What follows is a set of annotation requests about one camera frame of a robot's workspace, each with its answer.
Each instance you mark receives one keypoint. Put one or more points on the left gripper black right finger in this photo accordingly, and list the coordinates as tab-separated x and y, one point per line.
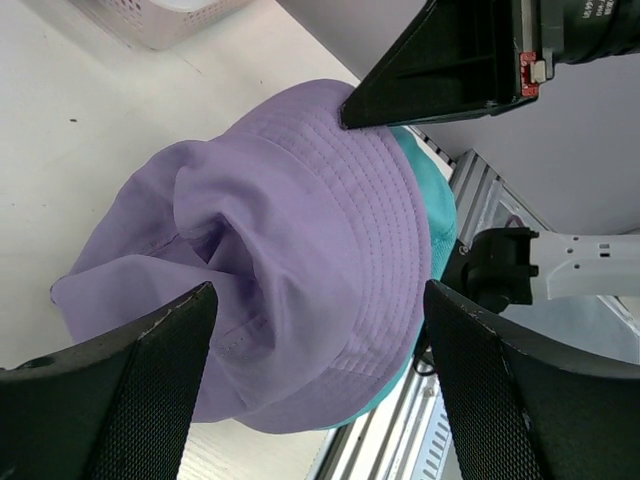
540	400

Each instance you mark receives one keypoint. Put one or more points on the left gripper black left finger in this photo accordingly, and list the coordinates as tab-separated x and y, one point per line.
118	406

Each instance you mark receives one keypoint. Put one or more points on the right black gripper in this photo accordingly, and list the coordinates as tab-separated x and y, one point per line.
461	60

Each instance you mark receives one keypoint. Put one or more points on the teal bucket hat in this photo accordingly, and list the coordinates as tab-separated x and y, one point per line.
441	214

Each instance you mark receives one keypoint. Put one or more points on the lavender bucket hat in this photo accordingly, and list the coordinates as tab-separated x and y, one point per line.
315	239

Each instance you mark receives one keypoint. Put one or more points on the white plastic basket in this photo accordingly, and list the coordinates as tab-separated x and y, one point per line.
150	25

